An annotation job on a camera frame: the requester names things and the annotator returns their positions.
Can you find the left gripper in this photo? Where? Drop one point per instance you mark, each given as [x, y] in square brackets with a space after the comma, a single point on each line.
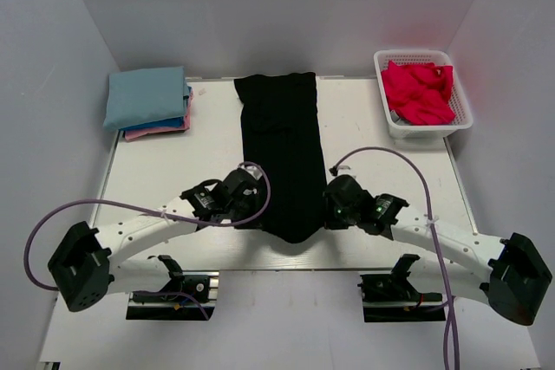
[254, 197]

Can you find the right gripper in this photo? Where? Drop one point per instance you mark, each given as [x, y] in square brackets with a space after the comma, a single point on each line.
[330, 221]

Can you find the black t-shirt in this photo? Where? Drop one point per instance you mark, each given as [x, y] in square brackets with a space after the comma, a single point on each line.
[280, 132]

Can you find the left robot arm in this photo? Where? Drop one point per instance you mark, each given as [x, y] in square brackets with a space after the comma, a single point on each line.
[91, 262]

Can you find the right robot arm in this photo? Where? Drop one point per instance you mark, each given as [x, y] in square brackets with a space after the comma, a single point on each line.
[507, 274]

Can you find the white plastic basket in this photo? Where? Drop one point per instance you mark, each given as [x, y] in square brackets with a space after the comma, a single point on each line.
[398, 128]

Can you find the pink folded t-shirt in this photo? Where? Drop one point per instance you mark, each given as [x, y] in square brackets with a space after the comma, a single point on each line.
[135, 134]

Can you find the red t-shirt in basket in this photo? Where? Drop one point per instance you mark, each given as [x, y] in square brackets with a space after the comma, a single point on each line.
[420, 93]

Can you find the light blue folded t-shirt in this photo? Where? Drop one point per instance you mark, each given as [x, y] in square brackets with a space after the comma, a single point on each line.
[144, 96]

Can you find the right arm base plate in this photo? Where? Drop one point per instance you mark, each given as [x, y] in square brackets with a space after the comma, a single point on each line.
[387, 298]

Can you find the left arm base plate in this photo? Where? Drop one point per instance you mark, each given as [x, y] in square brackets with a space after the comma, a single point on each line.
[191, 297]

